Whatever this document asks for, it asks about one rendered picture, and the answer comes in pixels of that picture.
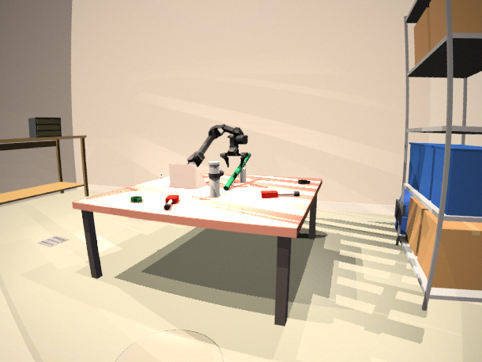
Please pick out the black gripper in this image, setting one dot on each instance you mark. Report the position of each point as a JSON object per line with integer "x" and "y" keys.
{"x": 242, "y": 158}

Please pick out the black cup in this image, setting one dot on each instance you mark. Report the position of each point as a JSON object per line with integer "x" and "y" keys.
{"x": 216, "y": 175}

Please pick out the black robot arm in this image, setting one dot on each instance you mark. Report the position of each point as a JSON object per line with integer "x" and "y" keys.
{"x": 238, "y": 138}

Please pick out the green ring with short tab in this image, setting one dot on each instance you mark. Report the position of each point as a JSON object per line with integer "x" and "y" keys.
{"x": 135, "y": 199}

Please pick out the white cylindrical post with cap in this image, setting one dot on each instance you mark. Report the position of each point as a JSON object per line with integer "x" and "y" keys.
{"x": 214, "y": 183}

